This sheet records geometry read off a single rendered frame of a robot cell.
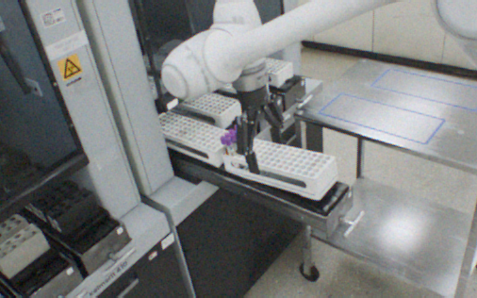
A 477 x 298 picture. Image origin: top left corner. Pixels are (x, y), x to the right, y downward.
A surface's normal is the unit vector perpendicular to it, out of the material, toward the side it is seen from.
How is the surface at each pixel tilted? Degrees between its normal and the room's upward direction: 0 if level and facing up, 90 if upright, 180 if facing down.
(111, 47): 90
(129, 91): 90
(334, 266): 0
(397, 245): 0
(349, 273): 0
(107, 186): 90
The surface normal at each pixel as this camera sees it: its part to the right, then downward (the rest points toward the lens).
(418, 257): -0.12, -0.81
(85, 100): 0.78, 0.28
